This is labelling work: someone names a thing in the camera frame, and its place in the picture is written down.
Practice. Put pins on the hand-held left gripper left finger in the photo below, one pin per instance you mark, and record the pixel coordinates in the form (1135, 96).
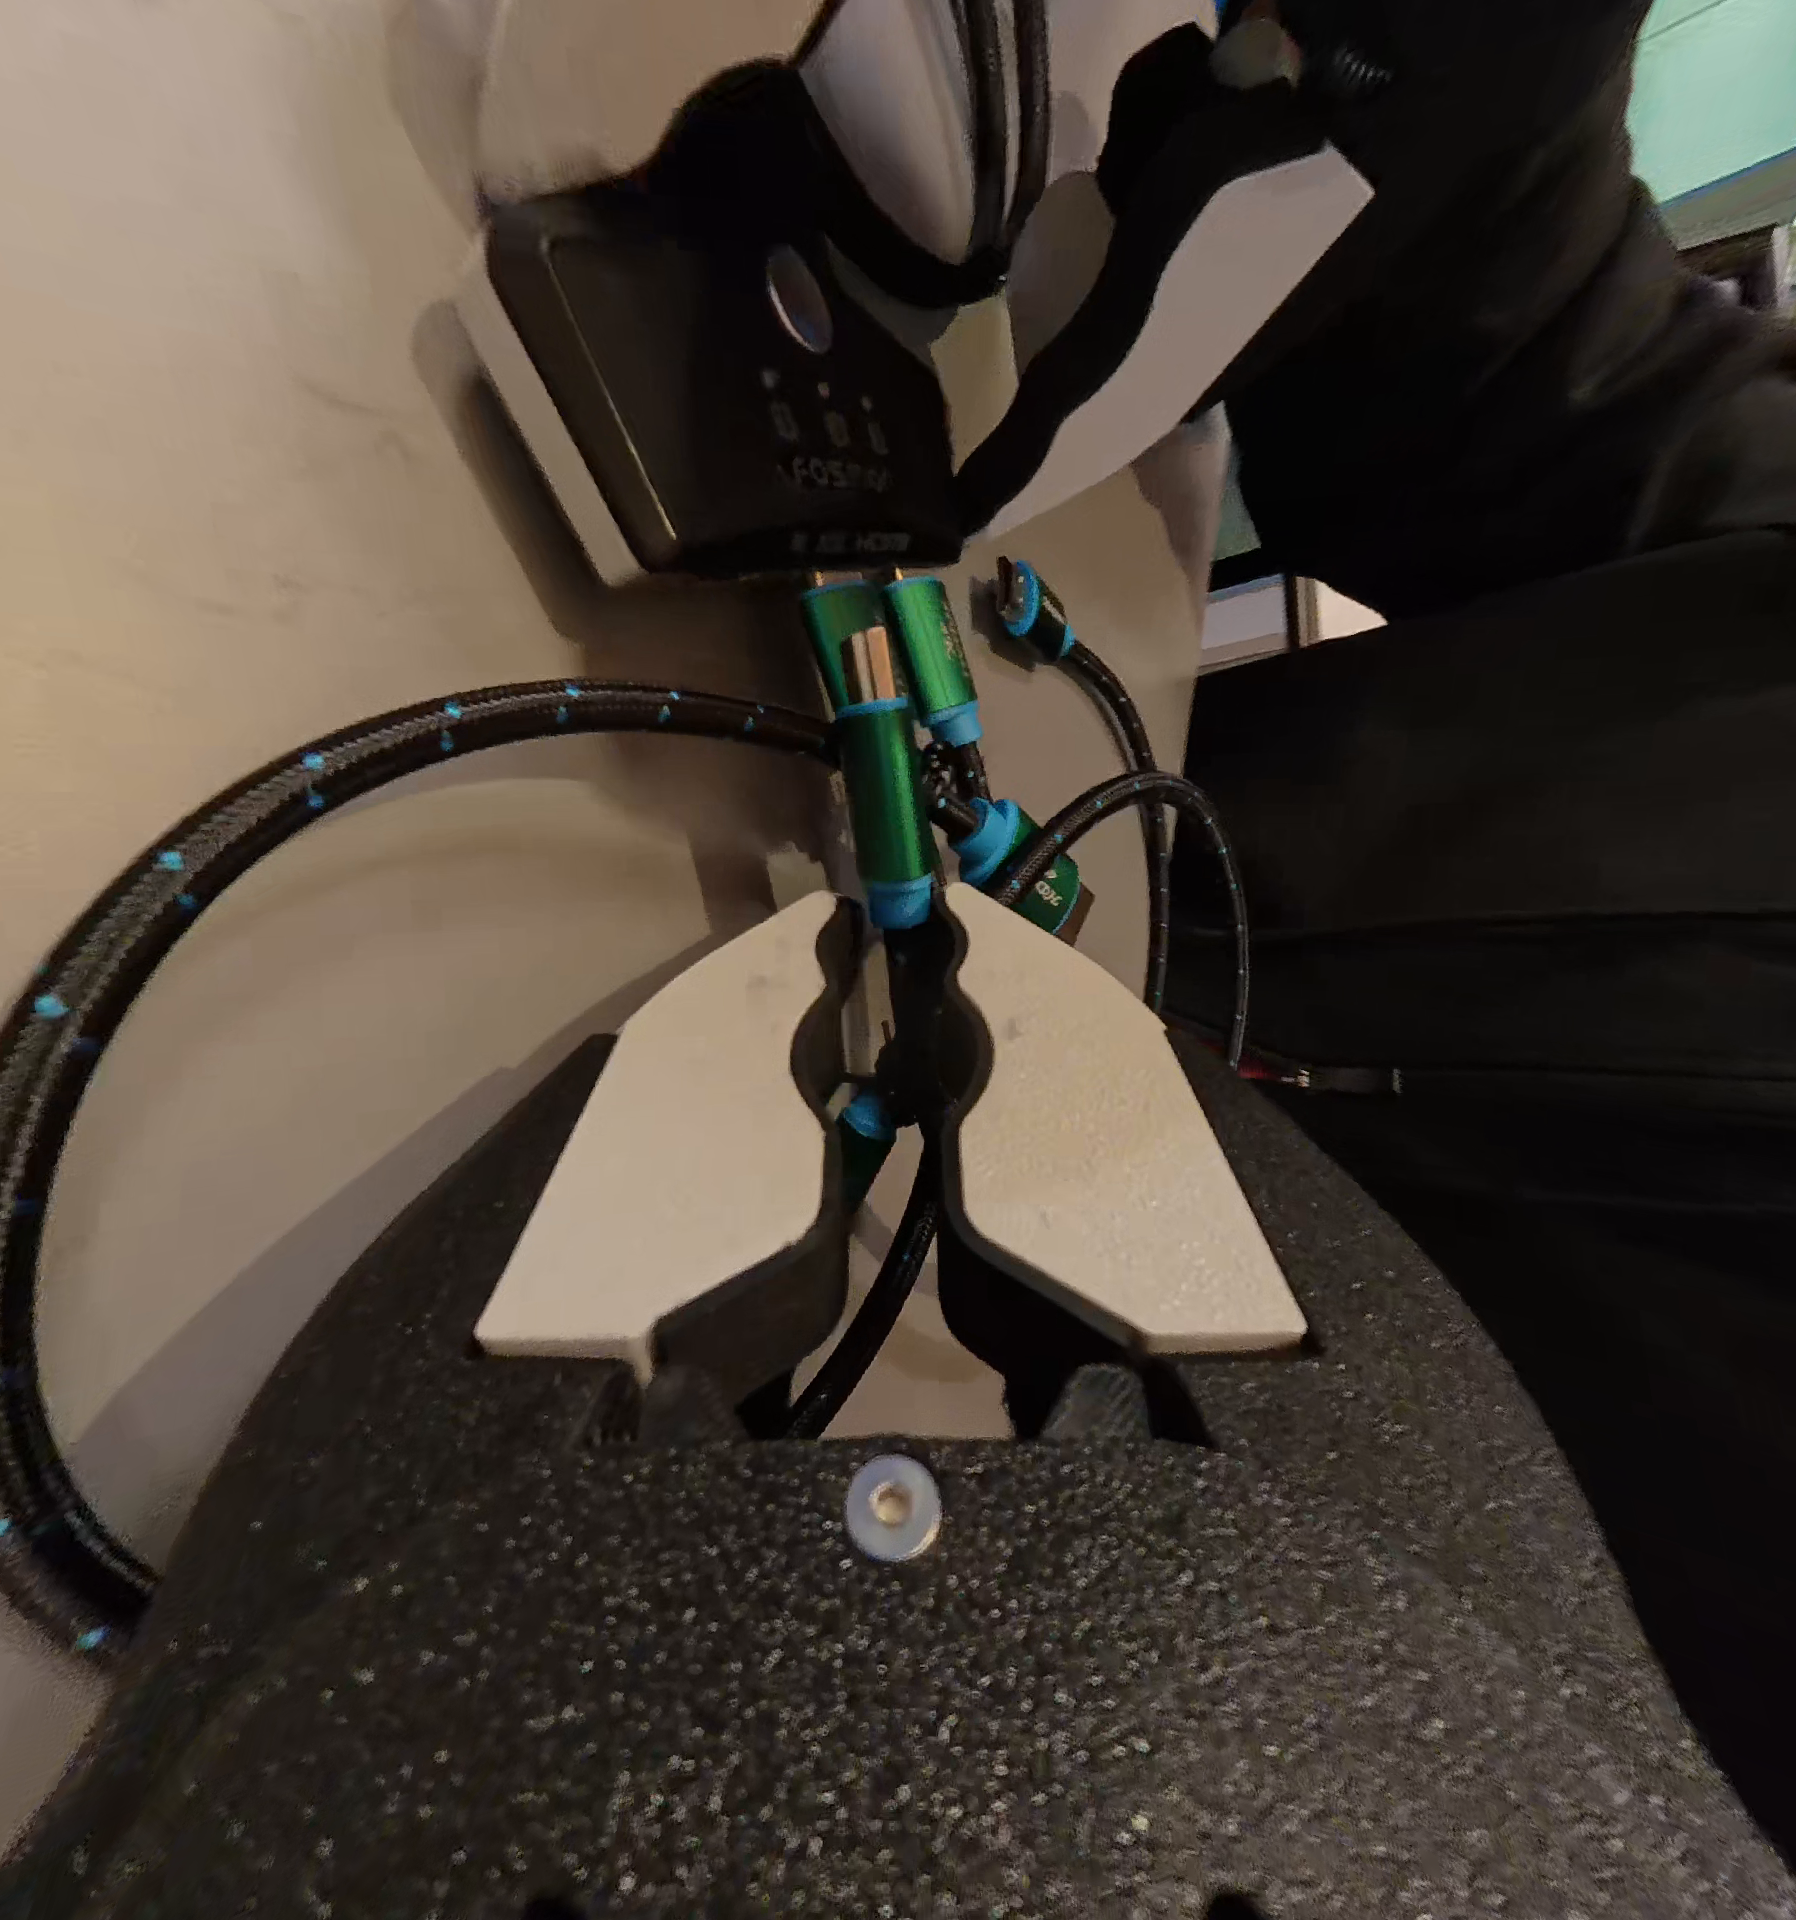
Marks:
(689, 1171)

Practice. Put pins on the person's right forearm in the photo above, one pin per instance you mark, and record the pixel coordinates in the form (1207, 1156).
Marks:
(1632, 419)

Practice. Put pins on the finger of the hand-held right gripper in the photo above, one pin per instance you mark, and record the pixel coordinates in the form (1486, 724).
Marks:
(1229, 299)
(898, 105)

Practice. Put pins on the silver black port switch box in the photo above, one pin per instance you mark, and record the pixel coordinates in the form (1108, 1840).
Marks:
(689, 391)

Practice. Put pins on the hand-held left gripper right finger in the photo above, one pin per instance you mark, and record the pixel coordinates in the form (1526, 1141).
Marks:
(1108, 1171)

